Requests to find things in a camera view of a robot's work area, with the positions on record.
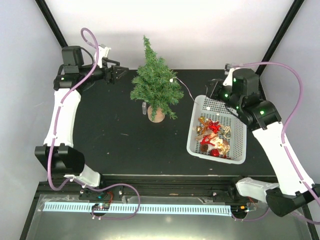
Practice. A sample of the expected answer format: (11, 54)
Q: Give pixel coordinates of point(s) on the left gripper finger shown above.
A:
(119, 71)
(106, 61)

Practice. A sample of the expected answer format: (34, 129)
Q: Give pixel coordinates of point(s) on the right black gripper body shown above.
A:
(215, 94)

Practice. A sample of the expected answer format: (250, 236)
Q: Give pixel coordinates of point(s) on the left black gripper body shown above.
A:
(109, 79)

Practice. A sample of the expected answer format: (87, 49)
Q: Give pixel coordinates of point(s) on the white plastic basket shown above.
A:
(217, 112)

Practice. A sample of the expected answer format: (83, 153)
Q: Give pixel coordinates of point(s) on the small green christmas tree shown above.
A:
(155, 83)

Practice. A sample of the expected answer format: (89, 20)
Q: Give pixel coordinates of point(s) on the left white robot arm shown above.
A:
(57, 154)

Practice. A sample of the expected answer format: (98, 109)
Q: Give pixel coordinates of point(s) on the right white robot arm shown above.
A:
(294, 189)

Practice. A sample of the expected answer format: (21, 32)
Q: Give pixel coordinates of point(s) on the pile of christmas ornaments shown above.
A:
(213, 138)

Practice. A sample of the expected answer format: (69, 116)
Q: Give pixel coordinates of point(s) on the right circuit board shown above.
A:
(240, 208)

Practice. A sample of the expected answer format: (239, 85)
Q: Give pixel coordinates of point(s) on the circuit board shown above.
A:
(100, 207)
(240, 208)

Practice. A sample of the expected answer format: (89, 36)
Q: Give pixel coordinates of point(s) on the left circuit board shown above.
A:
(100, 207)

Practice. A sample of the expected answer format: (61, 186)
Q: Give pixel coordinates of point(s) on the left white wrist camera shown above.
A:
(102, 52)

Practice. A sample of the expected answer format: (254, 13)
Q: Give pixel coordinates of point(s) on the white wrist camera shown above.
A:
(228, 71)
(102, 52)

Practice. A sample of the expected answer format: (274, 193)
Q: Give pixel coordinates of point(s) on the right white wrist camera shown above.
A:
(228, 71)

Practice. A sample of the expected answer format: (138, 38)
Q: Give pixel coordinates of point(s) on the left black frame post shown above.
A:
(54, 27)

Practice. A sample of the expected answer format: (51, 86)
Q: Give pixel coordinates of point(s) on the black frame post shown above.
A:
(284, 26)
(54, 27)

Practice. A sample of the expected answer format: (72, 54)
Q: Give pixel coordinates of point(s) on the black aluminium rail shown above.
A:
(219, 188)

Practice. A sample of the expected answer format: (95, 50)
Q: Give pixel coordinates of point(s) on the right black frame post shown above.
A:
(284, 26)

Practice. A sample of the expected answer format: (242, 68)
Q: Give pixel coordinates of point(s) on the white slotted cable duct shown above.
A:
(131, 208)

